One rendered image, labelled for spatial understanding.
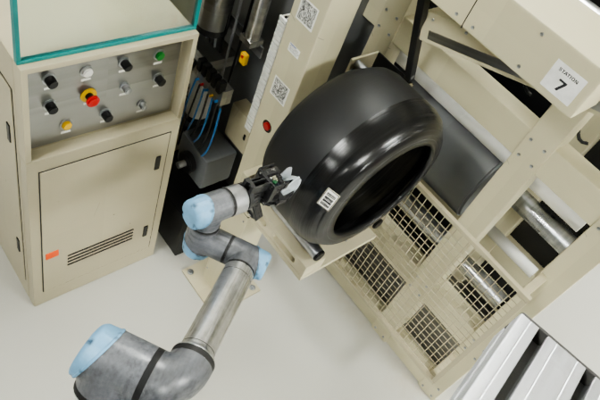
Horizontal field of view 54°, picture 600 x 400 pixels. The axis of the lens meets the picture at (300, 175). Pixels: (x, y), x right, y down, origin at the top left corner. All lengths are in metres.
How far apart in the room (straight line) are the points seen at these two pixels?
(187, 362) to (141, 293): 1.55
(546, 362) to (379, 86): 1.24
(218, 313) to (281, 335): 1.48
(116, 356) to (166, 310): 1.53
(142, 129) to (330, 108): 0.76
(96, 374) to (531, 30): 1.24
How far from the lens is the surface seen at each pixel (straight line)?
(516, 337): 0.52
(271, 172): 1.50
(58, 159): 2.02
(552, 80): 1.60
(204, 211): 1.37
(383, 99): 1.64
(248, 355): 2.70
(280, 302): 2.86
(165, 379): 1.20
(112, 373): 1.21
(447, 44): 1.91
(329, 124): 1.59
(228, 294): 1.35
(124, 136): 2.08
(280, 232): 1.97
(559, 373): 0.53
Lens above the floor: 2.40
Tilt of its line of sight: 45 degrees down
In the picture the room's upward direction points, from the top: 24 degrees clockwise
